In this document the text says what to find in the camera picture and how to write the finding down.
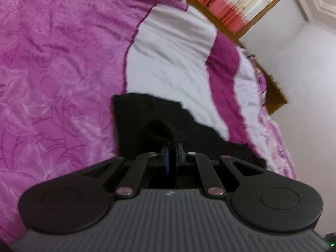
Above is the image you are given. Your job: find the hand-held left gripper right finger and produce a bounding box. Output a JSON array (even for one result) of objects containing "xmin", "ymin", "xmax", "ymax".
[{"xmin": 176, "ymin": 143, "xmax": 264, "ymax": 199}]

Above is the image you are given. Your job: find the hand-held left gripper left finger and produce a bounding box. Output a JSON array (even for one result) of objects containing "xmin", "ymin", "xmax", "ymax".
[{"xmin": 79, "ymin": 145, "xmax": 171, "ymax": 200}]

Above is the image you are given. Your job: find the black garment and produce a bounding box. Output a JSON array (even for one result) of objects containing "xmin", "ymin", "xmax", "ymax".
[{"xmin": 112, "ymin": 93, "xmax": 267, "ymax": 189}]

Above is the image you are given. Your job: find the purple and white blanket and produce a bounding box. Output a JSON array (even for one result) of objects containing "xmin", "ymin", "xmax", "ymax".
[{"xmin": 0, "ymin": 0, "xmax": 299, "ymax": 245}]

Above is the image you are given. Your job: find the orange and cream curtain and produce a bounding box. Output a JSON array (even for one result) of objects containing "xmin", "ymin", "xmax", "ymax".
[{"xmin": 181, "ymin": 0, "xmax": 287, "ymax": 33}]

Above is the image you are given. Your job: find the wooden bed frame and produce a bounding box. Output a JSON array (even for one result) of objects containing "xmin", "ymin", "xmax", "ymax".
[{"xmin": 184, "ymin": 0, "xmax": 289, "ymax": 116}]

